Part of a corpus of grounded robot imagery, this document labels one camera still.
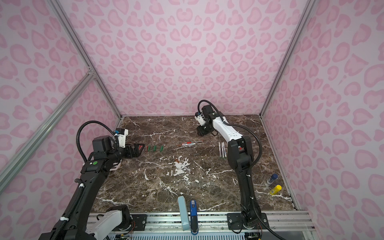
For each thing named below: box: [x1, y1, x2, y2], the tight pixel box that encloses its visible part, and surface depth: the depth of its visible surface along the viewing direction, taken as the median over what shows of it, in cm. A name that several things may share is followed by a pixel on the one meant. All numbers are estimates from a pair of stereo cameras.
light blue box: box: [177, 195, 190, 231], surface depth 75 cm
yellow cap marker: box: [270, 184, 282, 195], surface depth 77 cm
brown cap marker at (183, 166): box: [174, 159, 191, 173], surface depth 94 cm
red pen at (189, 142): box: [181, 141, 204, 144], surface depth 106 cm
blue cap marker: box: [270, 173, 279, 181], surface depth 82 cm
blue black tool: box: [190, 200, 199, 236], surface depth 73 cm
